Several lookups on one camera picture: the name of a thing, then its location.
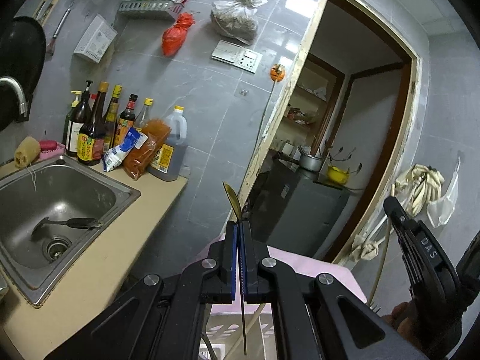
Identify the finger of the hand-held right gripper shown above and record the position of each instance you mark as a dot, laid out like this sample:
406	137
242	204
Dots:
412	247

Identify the white plastic bag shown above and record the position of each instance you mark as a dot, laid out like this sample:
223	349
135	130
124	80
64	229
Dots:
446	198

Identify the metal cooking pot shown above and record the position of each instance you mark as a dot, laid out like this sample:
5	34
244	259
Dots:
310	161

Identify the loofah sponge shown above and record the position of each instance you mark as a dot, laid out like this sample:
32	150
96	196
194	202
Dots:
27	150

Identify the white and blue packet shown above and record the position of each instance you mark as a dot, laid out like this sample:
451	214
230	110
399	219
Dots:
122	150

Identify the beige kitchen counter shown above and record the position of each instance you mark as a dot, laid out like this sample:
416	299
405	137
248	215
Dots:
112	255

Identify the yellow bowl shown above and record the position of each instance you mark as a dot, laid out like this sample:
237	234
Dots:
337	175

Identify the clear bag of dried goods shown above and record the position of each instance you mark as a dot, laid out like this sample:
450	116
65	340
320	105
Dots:
236	18

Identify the orange spice packet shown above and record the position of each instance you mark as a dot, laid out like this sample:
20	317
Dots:
146	150

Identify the grey cabinet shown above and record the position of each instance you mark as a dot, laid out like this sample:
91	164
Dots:
300	210

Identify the red plastic bag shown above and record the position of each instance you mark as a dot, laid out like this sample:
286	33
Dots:
176	35

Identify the large oil jug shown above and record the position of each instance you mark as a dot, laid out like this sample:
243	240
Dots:
176	135

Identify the black pump bottle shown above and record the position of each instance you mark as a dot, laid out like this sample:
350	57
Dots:
83	114

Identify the white wall switch plate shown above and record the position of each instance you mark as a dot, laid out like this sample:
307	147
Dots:
236	57

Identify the dark cap sauce bottle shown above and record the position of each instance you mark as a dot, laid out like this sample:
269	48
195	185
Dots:
127	118

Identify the pink soap dish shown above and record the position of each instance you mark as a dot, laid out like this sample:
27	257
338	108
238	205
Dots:
50	149

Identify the hanging metal kitchen tool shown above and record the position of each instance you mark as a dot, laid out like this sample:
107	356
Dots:
60	26

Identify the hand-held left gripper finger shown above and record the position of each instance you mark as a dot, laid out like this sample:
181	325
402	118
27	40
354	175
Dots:
234	262
243	262

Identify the orange wall plug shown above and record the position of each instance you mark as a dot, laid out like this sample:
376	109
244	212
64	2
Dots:
277	73

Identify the yellow cap dark bottle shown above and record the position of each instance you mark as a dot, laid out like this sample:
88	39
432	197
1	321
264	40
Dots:
112	116

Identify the grey metal wall shelf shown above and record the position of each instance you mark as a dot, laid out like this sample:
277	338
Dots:
150	9

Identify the person's right hand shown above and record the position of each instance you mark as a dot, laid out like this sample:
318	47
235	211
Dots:
399	318

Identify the red label soy sauce bottle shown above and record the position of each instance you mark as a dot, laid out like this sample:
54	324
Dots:
92	138

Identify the black frying pan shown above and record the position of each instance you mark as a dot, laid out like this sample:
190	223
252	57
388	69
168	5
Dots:
20	71

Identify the chrome faucet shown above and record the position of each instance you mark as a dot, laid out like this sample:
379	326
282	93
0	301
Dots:
17	90

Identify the wooden shelf unit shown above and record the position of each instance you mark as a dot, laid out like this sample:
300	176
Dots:
330	93

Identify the worn door frame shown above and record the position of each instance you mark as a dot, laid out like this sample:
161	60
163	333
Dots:
300	63

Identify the stainless steel sink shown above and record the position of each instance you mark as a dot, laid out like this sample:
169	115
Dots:
63	202

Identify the white wall box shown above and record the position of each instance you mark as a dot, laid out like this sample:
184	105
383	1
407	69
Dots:
95	39

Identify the yellow cap clear bottle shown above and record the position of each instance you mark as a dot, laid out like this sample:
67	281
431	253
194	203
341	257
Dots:
144	116

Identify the white plastic utensil holder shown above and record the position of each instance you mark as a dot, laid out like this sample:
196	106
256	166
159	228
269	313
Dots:
217	335

